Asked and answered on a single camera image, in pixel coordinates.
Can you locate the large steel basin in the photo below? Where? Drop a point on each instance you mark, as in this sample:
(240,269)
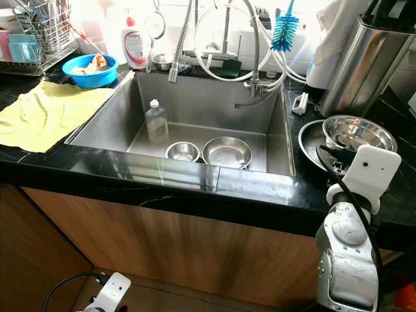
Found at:
(311,140)

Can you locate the blue plastic bowl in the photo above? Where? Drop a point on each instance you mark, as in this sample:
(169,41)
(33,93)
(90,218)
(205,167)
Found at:
(81,79)

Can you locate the yellow cloth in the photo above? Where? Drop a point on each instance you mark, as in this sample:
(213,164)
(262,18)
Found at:
(49,114)

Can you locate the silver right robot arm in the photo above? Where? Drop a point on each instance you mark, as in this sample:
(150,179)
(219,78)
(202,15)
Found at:
(348,260)

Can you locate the steel knife block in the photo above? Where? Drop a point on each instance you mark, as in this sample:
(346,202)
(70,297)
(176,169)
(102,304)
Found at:
(364,68)

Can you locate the white red-capped soap bottle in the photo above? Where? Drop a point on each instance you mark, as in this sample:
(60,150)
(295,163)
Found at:
(136,49)

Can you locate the clear glass bottle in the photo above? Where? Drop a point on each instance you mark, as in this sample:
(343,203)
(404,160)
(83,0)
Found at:
(156,123)

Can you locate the white plastic clip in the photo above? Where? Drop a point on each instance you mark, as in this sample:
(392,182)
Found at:
(299,104)

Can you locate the beige brown sponge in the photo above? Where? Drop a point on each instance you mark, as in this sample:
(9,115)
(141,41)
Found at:
(94,63)

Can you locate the green sponge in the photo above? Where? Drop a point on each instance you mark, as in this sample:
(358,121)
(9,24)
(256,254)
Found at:
(230,69)

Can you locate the deep steel mixing bowl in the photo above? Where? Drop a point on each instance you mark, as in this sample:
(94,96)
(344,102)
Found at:
(361,133)

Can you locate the stainless steel sink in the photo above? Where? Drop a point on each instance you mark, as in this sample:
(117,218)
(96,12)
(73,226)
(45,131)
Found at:
(201,107)

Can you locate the blue bottle brush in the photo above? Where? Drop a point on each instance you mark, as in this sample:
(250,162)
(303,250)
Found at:
(285,32)

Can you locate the orange red object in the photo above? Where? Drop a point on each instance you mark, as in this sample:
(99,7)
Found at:
(405,299)

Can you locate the pink cup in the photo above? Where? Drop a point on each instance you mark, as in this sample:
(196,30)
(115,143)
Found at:
(4,47)

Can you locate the chrome sink faucet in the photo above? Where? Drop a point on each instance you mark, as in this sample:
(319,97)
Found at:
(257,52)

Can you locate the teal cup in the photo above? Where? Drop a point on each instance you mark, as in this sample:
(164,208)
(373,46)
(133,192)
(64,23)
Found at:
(25,49)

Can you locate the brown wooden cabinet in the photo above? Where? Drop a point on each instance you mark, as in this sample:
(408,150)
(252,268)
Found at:
(169,257)

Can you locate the small steel bowl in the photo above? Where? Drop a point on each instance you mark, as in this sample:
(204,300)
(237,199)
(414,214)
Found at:
(182,152)
(161,61)

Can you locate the chrome spring pull-down sprayer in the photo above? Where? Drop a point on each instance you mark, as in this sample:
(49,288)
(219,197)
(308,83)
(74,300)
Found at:
(182,42)

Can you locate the white cloth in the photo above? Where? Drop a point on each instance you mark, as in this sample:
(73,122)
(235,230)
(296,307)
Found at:
(338,42)

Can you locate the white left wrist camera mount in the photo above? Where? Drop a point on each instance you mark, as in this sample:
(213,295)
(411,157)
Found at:
(114,289)

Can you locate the wide shallow steel bowl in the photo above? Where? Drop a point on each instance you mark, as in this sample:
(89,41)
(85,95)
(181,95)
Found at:
(227,153)

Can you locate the white bowl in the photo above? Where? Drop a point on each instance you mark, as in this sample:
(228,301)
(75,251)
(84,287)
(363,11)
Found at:
(6,18)

